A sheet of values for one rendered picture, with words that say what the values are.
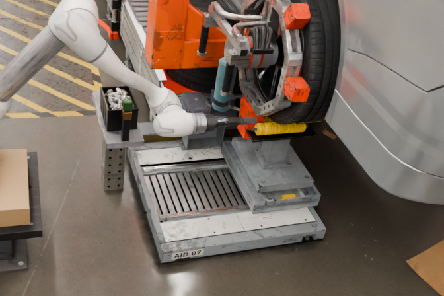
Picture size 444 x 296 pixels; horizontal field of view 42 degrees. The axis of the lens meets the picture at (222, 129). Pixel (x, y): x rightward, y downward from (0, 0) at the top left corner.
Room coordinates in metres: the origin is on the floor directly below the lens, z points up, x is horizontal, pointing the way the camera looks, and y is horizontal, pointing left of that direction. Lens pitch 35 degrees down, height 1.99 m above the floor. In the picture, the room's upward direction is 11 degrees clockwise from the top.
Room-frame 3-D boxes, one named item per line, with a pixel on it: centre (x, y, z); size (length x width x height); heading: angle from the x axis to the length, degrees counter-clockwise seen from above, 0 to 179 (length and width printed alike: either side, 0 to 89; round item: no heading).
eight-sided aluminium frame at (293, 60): (2.31, -0.13, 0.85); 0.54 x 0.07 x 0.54; 25
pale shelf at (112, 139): (2.19, 0.50, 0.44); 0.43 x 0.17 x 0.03; 25
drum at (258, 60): (2.28, -0.06, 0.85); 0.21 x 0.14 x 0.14; 115
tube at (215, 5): (2.35, 0.03, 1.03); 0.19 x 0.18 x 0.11; 115
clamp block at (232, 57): (2.07, -0.01, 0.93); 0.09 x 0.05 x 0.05; 115
